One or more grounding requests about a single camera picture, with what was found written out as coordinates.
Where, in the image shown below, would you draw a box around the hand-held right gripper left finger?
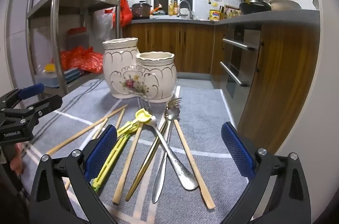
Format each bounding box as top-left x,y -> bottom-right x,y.
29,124 -> 118,224

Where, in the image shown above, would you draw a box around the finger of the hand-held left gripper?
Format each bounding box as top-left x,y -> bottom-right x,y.
0,83 -> 44,109
5,95 -> 63,124

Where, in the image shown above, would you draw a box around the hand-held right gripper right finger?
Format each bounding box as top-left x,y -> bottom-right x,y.
221,121 -> 311,224

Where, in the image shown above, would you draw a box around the wooden chopstick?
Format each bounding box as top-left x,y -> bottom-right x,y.
113,123 -> 145,205
173,119 -> 215,211
46,105 -> 128,156
116,108 -> 125,130
64,118 -> 109,191

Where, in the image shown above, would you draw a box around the gold metal fork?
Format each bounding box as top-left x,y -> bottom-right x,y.
125,97 -> 183,202

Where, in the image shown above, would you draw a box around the silver metal spoon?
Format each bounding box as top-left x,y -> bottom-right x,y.
151,106 -> 182,205
138,97 -> 200,191

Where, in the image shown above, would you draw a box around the white ceramic double utensil holder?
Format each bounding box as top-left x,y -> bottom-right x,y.
102,38 -> 177,102

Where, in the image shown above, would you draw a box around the person's left hand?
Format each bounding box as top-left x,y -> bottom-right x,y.
9,143 -> 24,177

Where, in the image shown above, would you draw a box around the container with yellow lid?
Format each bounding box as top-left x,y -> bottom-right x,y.
34,64 -> 60,88

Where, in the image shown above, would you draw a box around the stack of blue-grey trays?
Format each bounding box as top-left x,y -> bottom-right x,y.
64,68 -> 86,83

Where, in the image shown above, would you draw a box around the grey striped mat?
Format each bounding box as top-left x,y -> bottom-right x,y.
20,78 -> 251,224

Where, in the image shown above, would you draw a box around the large orange plastic bag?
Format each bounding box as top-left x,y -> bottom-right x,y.
60,46 -> 104,73

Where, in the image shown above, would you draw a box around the metal shelf rack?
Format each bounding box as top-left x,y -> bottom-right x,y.
25,0 -> 128,97

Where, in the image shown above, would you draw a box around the container with red lid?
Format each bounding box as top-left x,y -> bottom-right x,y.
66,28 -> 89,51

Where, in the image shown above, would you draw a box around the built-in oven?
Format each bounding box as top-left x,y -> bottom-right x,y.
219,28 -> 263,100

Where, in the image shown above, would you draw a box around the wooden lower kitchen cabinets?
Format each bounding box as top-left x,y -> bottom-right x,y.
122,21 -> 321,153

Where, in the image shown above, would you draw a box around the hanging white plastic bag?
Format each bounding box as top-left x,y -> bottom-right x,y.
94,8 -> 114,40

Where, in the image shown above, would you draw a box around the hanging orange plastic bag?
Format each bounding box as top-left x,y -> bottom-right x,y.
111,0 -> 133,27

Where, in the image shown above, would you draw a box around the dark electric pressure cooker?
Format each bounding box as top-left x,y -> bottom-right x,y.
132,1 -> 152,19

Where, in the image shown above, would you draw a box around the grey kitchen countertop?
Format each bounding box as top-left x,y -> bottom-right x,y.
124,9 -> 320,26

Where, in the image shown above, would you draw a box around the black wok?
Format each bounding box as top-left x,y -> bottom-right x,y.
239,0 -> 272,15

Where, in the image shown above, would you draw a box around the white casserole pot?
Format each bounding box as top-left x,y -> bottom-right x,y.
269,0 -> 302,11

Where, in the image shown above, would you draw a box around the metal sink faucet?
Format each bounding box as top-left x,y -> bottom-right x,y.
179,0 -> 194,19

